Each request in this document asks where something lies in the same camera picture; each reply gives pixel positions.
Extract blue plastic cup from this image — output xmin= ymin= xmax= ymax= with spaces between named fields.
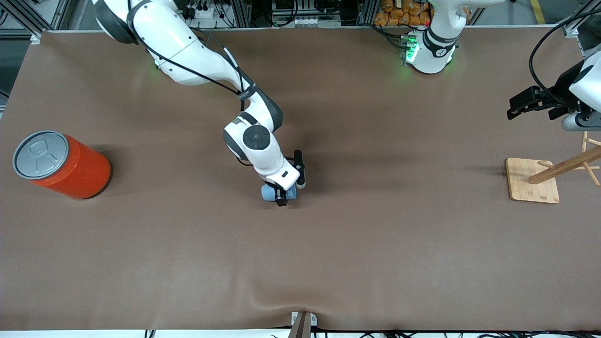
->
xmin=261 ymin=182 xmax=298 ymax=203

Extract wooden cup rack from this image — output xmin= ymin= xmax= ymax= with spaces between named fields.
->
xmin=505 ymin=131 xmax=601 ymax=204

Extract brown table cover mat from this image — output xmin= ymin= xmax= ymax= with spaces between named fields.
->
xmin=0 ymin=26 xmax=601 ymax=331

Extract orange packaged goods pile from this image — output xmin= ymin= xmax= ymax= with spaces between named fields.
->
xmin=374 ymin=0 xmax=432 ymax=27

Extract white power strip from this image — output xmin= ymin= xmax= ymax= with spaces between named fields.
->
xmin=185 ymin=2 xmax=216 ymax=19

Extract orange can with grey lid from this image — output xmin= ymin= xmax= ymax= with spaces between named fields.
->
xmin=12 ymin=130 xmax=112 ymax=200

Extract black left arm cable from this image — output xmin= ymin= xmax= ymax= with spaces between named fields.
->
xmin=529 ymin=9 xmax=601 ymax=108

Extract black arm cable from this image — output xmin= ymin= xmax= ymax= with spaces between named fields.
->
xmin=127 ymin=0 xmax=259 ymax=113
xmin=529 ymin=9 xmax=601 ymax=108

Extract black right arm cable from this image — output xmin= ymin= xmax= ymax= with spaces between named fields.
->
xmin=127 ymin=0 xmax=259 ymax=113

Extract grey table edge bracket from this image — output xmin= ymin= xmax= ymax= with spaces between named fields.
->
xmin=287 ymin=311 xmax=318 ymax=338

